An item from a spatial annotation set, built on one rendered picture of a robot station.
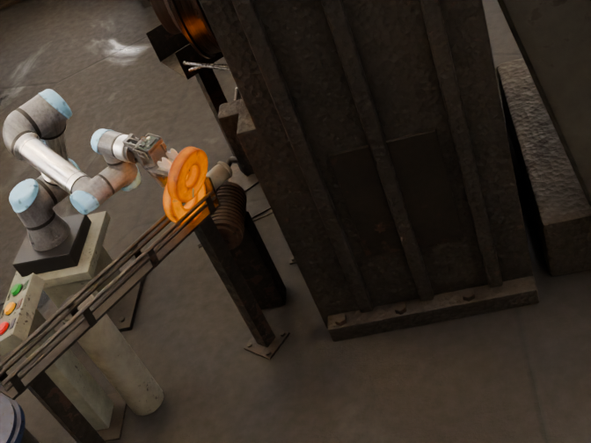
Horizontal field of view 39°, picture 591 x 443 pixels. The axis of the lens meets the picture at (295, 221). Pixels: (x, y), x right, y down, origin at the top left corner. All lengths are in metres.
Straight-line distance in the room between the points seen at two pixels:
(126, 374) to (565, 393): 1.34
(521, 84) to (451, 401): 1.22
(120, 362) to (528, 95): 1.69
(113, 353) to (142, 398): 0.24
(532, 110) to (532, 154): 0.23
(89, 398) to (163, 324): 0.46
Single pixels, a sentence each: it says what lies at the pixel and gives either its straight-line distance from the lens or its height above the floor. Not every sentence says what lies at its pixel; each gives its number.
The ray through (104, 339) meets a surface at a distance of 2.65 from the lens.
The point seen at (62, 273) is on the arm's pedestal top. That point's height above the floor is 0.30.
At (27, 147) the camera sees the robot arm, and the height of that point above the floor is 0.89.
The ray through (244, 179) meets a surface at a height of 0.01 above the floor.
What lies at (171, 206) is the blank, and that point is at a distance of 2.37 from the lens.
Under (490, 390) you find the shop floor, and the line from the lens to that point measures 2.58.
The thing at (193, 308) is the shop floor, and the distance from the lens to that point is 3.14.
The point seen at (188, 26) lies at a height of 1.08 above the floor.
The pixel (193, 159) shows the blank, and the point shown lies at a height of 0.86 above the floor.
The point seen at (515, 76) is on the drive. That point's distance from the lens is 3.22.
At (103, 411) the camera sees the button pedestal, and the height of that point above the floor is 0.06.
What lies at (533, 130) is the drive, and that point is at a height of 0.25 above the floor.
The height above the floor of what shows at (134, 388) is 0.15.
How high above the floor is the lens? 2.12
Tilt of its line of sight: 40 degrees down
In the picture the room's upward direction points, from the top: 24 degrees counter-clockwise
